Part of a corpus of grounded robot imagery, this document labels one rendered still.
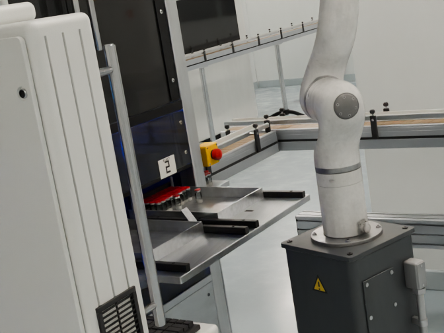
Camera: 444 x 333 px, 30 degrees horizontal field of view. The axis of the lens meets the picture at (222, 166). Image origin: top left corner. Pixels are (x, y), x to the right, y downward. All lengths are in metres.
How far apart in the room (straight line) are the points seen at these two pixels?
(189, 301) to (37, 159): 1.34
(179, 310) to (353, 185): 0.85
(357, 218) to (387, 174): 1.81
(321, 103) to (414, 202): 1.97
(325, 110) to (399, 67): 1.81
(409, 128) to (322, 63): 1.10
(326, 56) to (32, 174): 0.90
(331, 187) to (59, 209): 0.85
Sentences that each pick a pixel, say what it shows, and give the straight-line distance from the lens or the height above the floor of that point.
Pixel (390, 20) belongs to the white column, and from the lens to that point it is 3.82.
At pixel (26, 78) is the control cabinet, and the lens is 1.50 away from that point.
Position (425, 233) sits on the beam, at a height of 0.49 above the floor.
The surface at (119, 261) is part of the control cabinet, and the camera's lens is 1.65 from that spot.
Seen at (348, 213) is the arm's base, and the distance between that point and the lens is 2.16.
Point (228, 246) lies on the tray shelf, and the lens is 2.22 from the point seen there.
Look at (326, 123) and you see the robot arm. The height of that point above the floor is 1.19.
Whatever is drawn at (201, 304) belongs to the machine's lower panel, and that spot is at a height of 0.52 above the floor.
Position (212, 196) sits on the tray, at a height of 0.88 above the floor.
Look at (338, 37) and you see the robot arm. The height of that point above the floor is 1.38.
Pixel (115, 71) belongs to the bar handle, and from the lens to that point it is 1.66.
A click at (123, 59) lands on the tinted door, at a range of 2.52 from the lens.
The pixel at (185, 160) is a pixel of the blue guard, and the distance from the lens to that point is 2.73.
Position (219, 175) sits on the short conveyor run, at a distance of 3.08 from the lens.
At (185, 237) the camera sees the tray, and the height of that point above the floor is 0.90.
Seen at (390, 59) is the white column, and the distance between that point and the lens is 3.84.
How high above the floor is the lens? 1.57
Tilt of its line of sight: 13 degrees down
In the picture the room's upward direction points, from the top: 9 degrees counter-clockwise
